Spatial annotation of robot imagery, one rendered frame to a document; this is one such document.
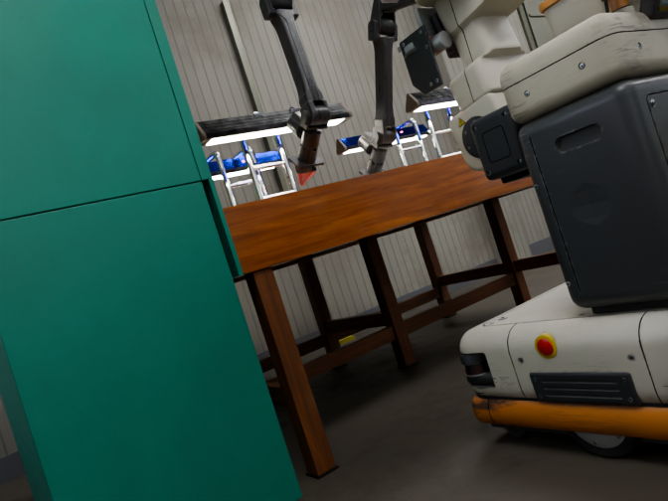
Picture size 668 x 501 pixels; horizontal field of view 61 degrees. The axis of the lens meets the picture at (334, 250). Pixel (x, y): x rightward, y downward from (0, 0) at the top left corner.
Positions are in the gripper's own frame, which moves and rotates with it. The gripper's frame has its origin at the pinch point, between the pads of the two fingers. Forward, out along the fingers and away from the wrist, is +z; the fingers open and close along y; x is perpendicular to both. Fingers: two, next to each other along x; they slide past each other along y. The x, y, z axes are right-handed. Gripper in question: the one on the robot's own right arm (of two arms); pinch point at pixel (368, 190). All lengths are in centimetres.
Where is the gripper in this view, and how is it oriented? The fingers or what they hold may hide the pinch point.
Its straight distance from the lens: 227.7
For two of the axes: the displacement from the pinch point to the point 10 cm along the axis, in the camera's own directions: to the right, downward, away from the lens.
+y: -8.0, 2.6, -5.4
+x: 5.7, 6.1, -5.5
